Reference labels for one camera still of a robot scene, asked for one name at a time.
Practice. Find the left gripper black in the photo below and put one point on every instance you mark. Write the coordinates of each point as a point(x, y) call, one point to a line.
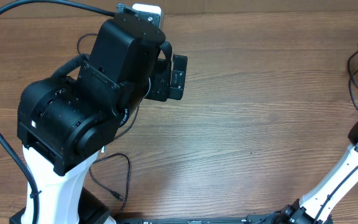
point(159, 89)

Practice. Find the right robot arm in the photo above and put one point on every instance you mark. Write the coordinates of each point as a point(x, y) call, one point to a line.
point(316, 205)

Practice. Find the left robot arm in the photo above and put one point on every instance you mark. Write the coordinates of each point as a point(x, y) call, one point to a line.
point(65, 120)

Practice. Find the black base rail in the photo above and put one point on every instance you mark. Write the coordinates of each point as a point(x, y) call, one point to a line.
point(257, 219)

